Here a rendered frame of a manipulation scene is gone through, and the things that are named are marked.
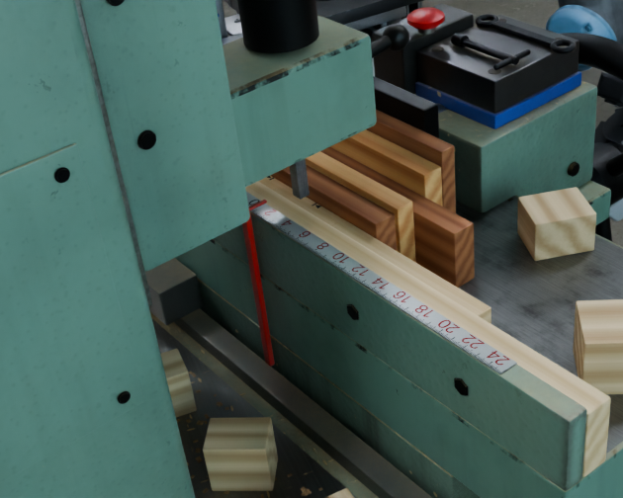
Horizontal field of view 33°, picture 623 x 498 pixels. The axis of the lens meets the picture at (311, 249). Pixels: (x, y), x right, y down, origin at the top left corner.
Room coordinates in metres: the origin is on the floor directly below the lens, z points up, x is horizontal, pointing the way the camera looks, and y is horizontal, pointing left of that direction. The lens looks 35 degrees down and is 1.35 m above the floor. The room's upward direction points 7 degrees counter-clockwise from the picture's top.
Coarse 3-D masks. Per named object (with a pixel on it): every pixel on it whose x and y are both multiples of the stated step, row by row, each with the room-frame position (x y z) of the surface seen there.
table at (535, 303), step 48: (480, 240) 0.64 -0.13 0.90; (240, 288) 0.66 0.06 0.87; (480, 288) 0.58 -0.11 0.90; (528, 288) 0.57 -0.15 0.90; (576, 288) 0.57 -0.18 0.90; (288, 336) 0.61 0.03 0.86; (336, 336) 0.55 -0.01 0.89; (528, 336) 0.52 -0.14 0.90; (336, 384) 0.56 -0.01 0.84; (384, 384) 0.51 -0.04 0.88; (432, 432) 0.48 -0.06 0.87; (480, 432) 0.44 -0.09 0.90; (480, 480) 0.44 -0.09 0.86; (528, 480) 0.41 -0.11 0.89
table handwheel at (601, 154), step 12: (576, 36) 0.86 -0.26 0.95; (588, 36) 0.85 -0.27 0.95; (588, 48) 0.84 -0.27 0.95; (600, 48) 0.83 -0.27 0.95; (612, 48) 0.83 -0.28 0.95; (588, 60) 0.84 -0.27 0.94; (600, 60) 0.83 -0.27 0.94; (612, 60) 0.82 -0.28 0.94; (612, 72) 0.82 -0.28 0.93; (600, 144) 0.86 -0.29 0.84; (600, 156) 0.83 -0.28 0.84; (612, 156) 0.84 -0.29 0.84; (600, 168) 0.82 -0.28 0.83; (612, 168) 0.82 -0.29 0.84; (600, 180) 0.81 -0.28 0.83; (612, 180) 0.82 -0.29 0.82; (612, 192) 0.81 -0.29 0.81; (612, 204) 0.82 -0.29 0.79; (600, 228) 0.83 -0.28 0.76
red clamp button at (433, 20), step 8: (424, 8) 0.79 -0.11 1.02; (432, 8) 0.79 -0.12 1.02; (408, 16) 0.78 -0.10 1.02; (416, 16) 0.78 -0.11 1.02; (424, 16) 0.78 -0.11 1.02; (432, 16) 0.78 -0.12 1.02; (440, 16) 0.78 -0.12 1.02; (408, 24) 0.78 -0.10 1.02; (416, 24) 0.77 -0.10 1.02; (424, 24) 0.77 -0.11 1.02; (432, 24) 0.77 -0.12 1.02
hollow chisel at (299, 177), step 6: (300, 162) 0.65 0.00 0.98; (294, 168) 0.65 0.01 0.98; (300, 168) 0.65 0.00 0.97; (306, 168) 0.65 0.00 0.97; (294, 174) 0.65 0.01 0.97; (300, 174) 0.65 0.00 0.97; (306, 174) 0.65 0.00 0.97; (294, 180) 0.65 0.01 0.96; (300, 180) 0.65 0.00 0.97; (306, 180) 0.65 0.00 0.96; (294, 186) 0.65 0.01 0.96; (300, 186) 0.65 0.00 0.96; (306, 186) 0.65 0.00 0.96; (294, 192) 0.65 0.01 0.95; (300, 192) 0.65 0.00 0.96; (306, 192) 0.65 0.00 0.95; (300, 198) 0.65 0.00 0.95
